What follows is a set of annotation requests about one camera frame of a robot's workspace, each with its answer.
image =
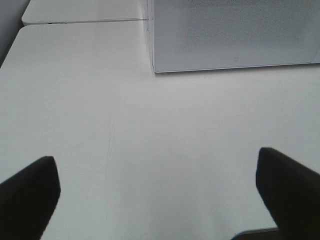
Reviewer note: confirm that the white microwave door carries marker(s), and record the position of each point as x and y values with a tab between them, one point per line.
195	35

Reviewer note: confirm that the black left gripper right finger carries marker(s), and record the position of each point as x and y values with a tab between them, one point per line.
291	193

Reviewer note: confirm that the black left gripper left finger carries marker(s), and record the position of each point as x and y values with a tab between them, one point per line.
28	200

